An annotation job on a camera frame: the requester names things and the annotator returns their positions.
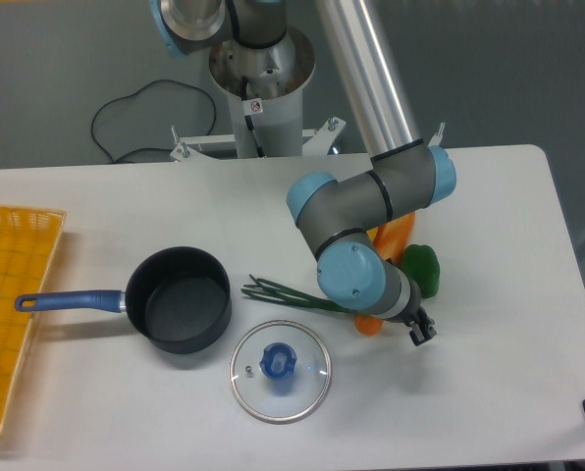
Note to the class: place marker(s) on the white metal mounting bracket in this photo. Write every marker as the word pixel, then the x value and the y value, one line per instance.
pixel 316 142

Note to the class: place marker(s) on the black saucepan blue handle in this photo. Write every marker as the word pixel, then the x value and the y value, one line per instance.
pixel 179 298

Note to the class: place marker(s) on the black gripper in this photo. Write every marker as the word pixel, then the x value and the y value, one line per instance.
pixel 421 325

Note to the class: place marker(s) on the green bell pepper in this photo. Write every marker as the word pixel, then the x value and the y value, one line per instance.
pixel 420 263

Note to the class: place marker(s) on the glass lid blue knob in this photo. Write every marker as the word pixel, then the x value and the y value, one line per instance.
pixel 280 372

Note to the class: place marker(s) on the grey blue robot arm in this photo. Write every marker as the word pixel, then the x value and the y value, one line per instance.
pixel 334 216

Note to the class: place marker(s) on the yellow plastic basket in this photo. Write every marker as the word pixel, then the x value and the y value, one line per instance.
pixel 28 241

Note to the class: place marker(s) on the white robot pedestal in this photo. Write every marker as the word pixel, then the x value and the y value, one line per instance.
pixel 264 91

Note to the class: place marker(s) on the orange carrot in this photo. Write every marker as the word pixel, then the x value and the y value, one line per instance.
pixel 390 240

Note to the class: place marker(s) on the green onion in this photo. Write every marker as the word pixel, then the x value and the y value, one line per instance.
pixel 268 291

